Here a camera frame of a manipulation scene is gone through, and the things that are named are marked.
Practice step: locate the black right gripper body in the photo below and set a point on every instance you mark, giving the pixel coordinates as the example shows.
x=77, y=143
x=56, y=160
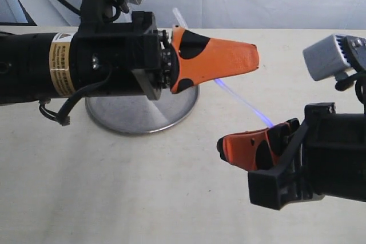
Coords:
x=325, y=157

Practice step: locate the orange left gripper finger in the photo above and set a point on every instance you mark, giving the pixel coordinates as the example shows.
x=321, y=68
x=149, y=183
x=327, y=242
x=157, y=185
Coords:
x=198, y=59

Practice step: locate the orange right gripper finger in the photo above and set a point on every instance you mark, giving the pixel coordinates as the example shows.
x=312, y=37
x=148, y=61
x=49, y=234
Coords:
x=257, y=149

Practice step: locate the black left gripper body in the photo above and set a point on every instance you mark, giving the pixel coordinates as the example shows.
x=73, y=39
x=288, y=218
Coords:
x=118, y=59

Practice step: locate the thin clear purple plastic straw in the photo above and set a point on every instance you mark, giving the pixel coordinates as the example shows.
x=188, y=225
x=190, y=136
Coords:
x=182, y=22

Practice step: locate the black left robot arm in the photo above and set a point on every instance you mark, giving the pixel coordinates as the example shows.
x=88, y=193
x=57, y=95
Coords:
x=36, y=66

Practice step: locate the round silver metal plate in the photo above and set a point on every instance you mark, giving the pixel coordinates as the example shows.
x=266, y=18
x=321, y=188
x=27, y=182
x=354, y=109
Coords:
x=136, y=115

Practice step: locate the white panel with dark edge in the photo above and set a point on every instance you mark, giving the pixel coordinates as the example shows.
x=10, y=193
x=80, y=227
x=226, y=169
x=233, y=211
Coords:
x=13, y=13

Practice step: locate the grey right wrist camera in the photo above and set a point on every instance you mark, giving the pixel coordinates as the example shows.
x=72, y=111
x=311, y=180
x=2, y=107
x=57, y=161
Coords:
x=326, y=58

